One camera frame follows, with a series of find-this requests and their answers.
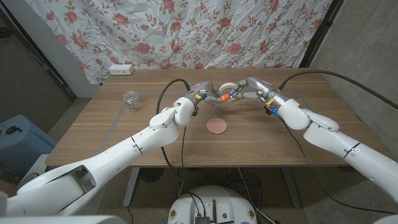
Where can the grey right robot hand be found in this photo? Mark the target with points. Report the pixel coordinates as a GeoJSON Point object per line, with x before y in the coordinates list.
{"type": "Point", "coordinates": [258, 88]}

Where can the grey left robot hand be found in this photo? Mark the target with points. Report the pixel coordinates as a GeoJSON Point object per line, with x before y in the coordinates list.
{"type": "Point", "coordinates": [205, 90]}

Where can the orange white glue stick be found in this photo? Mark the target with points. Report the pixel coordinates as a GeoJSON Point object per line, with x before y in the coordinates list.
{"type": "Point", "coordinates": [224, 97]}

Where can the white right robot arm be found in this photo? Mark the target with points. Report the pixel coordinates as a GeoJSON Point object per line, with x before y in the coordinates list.
{"type": "Point", "coordinates": [326, 133]}

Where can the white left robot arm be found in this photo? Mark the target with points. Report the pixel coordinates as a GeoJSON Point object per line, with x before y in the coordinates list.
{"type": "Point", "coordinates": [155, 137]}

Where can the cream masking tape roll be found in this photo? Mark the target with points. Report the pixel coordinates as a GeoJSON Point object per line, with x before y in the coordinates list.
{"type": "Point", "coordinates": [227, 84]}

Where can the small pink round plate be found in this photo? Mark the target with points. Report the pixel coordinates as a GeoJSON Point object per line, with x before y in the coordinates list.
{"type": "Point", "coordinates": [216, 126]}

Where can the floral print backdrop cloth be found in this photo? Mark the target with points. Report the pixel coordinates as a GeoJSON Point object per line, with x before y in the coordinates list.
{"type": "Point", "coordinates": [186, 31]}

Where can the clear glass jar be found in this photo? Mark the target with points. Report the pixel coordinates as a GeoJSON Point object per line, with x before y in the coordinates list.
{"type": "Point", "coordinates": [132, 101]}

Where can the white power strip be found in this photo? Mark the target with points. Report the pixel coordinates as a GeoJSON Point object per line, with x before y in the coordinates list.
{"type": "Point", "coordinates": [121, 69]}

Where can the black round floor fan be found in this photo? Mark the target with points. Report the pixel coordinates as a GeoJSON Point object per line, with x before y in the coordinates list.
{"type": "Point", "coordinates": [150, 175]}

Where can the white robot torso base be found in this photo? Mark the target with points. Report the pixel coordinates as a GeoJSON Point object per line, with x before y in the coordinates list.
{"type": "Point", "coordinates": [217, 199]}

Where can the grey table leg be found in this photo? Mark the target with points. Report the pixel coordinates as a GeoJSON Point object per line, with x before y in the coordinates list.
{"type": "Point", "coordinates": [292, 193]}

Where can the white table leg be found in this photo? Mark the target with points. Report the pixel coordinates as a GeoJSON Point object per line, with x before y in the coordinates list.
{"type": "Point", "coordinates": [130, 189]}

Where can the blue plastic bin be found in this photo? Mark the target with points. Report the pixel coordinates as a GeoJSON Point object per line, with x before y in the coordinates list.
{"type": "Point", "coordinates": [28, 140]}

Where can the person in brown clothing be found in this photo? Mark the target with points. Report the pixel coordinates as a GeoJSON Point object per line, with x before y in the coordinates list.
{"type": "Point", "coordinates": [7, 188]}

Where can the black backdrop frame post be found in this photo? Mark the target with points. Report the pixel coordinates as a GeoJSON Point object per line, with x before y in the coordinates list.
{"type": "Point", "coordinates": [54, 76]}
{"type": "Point", "coordinates": [320, 34]}

